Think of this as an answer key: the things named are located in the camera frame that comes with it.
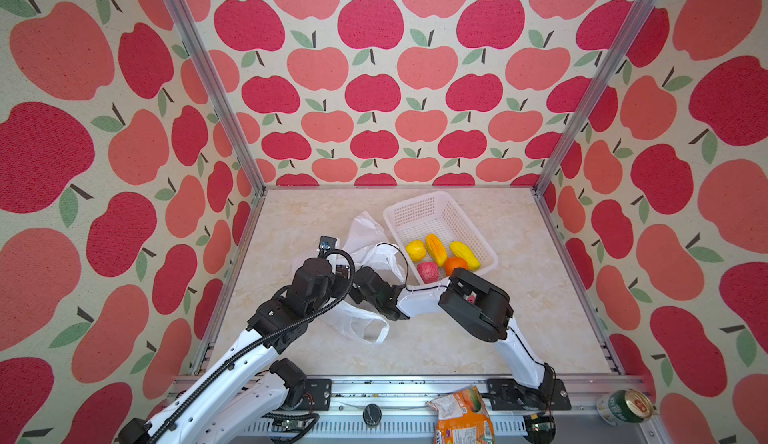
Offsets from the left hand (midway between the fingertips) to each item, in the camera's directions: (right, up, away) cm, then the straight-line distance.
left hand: (346, 266), depth 75 cm
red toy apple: (+23, -4, +15) cm, 28 cm away
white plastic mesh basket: (+30, +13, +35) cm, 48 cm away
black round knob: (+7, -30, -11) cm, 33 cm away
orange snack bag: (+28, -34, -7) cm, 45 cm away
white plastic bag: (+3, +6, +15) cm, 16 cm away
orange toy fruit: (+32, -2, +18) cm, 37 cm away
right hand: (0, -5, +20) cm, 21 cm away
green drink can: (+62, -29, -10) cm, 69 cm away
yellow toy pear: (+20, +2, +20) cm, 29 cm away
